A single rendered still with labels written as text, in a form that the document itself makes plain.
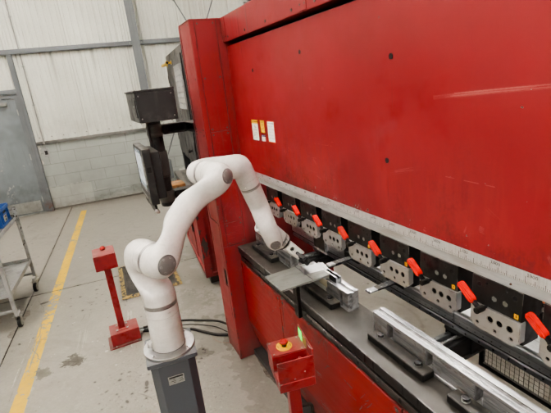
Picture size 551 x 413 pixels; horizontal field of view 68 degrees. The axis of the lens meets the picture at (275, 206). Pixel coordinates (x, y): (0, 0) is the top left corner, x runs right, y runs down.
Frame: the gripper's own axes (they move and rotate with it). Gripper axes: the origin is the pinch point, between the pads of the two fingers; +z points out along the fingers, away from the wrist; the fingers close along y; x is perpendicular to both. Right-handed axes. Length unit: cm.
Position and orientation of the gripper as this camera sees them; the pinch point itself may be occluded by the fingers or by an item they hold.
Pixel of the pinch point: (303, 259)
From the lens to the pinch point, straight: 203.3
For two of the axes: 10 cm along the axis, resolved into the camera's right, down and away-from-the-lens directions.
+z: 6.6, 5.9, 4.8
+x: -6.2, 7.8, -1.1
